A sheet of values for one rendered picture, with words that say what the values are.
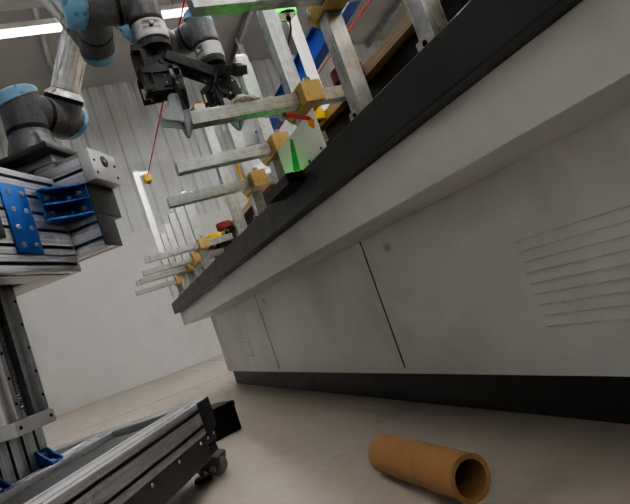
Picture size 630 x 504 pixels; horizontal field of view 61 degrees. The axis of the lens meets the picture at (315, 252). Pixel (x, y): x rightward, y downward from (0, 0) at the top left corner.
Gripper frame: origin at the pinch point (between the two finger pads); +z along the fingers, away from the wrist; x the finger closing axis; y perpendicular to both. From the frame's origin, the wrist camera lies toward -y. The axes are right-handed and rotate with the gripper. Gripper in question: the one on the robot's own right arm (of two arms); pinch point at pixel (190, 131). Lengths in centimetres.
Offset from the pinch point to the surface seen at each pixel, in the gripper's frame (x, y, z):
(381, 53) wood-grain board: 9.9, -45.5, -6.8
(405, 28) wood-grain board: 20, -46, -6
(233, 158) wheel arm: -23.5, -14.9, 0.1
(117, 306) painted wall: -802, -11, -48
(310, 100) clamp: 4.9, -26.8, -0.5
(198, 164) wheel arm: -23.5, -5.5, -0.2
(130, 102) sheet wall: -797, -124, -382
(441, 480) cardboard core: 26, -16, 77
